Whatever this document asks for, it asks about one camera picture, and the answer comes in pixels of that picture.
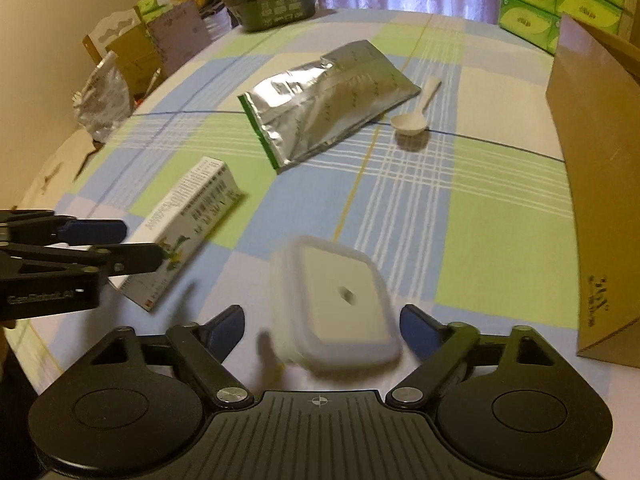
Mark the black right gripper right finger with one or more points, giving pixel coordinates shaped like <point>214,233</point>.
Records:
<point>442,350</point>

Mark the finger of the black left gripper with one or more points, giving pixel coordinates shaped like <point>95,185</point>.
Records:
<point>92,232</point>
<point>127,259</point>

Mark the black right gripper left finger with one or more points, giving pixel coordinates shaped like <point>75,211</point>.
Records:
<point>200,352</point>

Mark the long white green box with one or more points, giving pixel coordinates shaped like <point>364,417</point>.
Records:
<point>179,224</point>

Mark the white square plug device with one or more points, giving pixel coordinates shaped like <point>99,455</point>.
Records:
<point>330,308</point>

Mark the side clutter boxes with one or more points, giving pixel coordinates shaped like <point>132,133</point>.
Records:
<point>126,33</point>

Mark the crumpled clear plastic bag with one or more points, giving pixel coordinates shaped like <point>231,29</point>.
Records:
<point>104,103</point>

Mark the checked tablecloth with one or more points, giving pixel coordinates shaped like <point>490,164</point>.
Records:
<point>473,223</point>

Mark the purple grey cardboard sheet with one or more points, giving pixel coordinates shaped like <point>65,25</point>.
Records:
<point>178,35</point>

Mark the white plastic spoon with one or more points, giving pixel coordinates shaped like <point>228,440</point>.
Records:
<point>413,123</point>

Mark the silver foil pouch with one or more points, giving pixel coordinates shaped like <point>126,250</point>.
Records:
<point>305,110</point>

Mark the brown cardboard box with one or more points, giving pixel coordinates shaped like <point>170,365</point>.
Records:
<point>593,96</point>

